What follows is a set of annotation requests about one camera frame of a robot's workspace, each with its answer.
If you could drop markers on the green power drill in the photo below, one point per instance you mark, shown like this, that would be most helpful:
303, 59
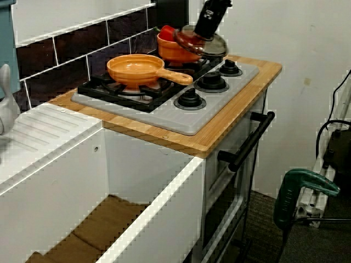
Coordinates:
288, 202

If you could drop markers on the orange toy pot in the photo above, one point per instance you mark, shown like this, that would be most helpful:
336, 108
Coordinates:
170, 52

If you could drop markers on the black stove knob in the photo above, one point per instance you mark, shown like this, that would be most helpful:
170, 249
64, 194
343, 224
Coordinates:
211, 80
229, 68
189, 100

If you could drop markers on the orange toy frying pan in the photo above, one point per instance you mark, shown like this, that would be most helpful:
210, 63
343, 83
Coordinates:
131, 71

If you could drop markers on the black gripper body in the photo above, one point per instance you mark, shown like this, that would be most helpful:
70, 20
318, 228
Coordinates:
212, 13

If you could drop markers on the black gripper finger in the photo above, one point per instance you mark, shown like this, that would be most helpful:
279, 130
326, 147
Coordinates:
205, 30

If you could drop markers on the brown cloth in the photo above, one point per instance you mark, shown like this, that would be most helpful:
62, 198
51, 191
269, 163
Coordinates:
104, 224

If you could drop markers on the grey toy stove plate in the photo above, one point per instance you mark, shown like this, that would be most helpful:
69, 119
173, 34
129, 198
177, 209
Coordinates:
175, 117

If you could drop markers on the white toy oven front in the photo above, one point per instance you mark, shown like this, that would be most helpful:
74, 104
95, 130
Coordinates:
219, 208

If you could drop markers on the red toy pepper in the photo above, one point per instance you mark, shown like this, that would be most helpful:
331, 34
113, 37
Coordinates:
166, 33

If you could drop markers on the aluminium frame rail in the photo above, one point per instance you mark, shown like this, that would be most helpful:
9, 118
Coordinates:
315, 189

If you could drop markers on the black burner grate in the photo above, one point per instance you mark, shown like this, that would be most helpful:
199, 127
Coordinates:
197, 65
93, 87

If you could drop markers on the brown glass lid yellow knob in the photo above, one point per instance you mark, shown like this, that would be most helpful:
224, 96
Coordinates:
216, 46

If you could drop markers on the white toy sink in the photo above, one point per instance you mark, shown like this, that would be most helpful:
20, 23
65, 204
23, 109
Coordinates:
164, 219

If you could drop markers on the teal box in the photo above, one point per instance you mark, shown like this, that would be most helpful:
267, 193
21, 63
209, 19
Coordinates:
6, 41

